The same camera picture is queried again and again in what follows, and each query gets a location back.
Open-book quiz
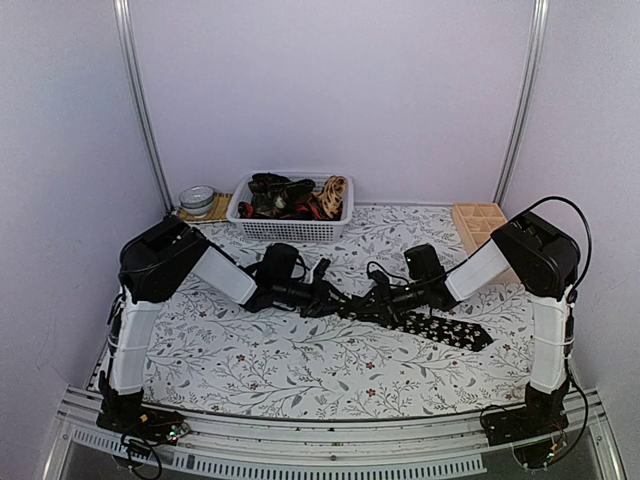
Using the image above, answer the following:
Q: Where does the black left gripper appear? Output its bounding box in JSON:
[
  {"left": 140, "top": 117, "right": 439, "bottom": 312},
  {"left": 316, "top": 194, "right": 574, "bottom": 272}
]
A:
[{"left": 275, "top": 277, "right": 353, "bottom": 320}]

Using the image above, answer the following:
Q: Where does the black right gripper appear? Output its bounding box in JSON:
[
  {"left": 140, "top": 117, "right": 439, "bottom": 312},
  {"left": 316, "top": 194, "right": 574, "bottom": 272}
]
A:
[{"left": 352, "top": 278, "right": 429, "bottom": 325}]

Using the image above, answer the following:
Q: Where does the black white floral tie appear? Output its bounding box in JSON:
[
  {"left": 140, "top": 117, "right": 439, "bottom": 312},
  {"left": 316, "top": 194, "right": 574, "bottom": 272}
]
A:
[{"left": 338, "top": 307, "right": 494, "bottom": 352}]

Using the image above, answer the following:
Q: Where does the white plastic basket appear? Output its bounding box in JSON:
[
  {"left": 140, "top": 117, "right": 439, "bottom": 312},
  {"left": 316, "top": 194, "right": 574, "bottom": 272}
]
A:
[{"left": 227, "top": 172, "right": 354, "bottom": 243}]

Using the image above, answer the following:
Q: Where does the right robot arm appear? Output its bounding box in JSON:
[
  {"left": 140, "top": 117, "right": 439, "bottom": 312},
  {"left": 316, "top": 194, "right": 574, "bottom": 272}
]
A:
[{"left": 344, "top": 208, "right": 591, "bottom": 445}]

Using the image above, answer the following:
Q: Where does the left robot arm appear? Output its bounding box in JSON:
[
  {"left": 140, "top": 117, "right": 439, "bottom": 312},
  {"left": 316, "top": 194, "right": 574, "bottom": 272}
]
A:
[{"left": 98, "top": 216, "right": 349, "bottom": 434}]

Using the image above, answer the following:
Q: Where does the red navy striped tie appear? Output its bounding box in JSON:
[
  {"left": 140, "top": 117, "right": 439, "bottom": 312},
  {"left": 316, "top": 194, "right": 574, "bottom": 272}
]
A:
[{"left": 237, "top": 199, "right": 328, "bottom": 221}]

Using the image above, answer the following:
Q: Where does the yellow beetle print tie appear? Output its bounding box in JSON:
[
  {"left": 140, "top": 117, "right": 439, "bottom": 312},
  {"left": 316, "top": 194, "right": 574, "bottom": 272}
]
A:
[{"left": 318, "top": 176, "right": 348, "bottom": 220}]

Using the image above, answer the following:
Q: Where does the dark floral brown tie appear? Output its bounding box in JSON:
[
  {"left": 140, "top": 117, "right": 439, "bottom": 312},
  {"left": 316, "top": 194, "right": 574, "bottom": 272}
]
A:
[{"left": 248, "top": 173, "right": 315, "bottom": 208}]

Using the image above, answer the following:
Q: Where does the wooden divided box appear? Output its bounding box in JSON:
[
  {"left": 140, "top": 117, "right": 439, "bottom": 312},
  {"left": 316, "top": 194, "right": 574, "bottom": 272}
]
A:
[{"left": 451, "top": 203, "right": 507, "bottom": 255}]

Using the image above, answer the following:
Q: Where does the woven bamboo mat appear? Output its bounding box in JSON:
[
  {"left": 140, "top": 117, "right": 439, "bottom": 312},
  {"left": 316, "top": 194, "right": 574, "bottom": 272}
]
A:
[{"left": 176, "top": 193, "right": 232, "bottom": 223}]

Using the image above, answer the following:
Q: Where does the patterned ceramic bowl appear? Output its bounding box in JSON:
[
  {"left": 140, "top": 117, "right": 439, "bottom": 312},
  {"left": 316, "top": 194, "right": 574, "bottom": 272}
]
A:
[{"left": 179, "top": 185, "right": 215, "bottom": 217}]

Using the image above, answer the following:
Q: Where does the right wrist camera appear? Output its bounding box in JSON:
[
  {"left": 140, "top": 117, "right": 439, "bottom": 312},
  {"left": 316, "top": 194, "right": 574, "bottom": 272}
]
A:
[{"left": 366, "top": 261, "right": 392, "bottom": 287}]

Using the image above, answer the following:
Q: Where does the front aluminium rail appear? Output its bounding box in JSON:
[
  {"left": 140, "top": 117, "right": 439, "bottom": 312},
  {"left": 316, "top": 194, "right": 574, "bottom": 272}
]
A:
[{"left": 40, "top": 388, "right": 627, "bottom": 479}]

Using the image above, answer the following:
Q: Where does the right aluminium frame post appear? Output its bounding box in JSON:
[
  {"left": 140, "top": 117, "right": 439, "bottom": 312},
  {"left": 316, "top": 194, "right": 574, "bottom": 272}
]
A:
[{"left": 493, "top": 0, "right": 549, "bottom": 206}]

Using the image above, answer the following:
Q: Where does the aluminium frame post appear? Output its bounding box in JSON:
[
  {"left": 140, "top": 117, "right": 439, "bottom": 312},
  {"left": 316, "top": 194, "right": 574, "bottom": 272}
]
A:
[
  {"left": 493, "top": 0, "right": 549, "bottom": 206},
  {"left": 113, "top": 0, "right": 174, "bottom": 214}
]

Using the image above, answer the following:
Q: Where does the left aluminium frame post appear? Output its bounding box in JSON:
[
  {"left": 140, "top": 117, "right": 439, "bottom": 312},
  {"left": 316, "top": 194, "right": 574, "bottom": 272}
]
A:
[{"left": 113, "top": 0, "right": 174, "bottom": 214}]

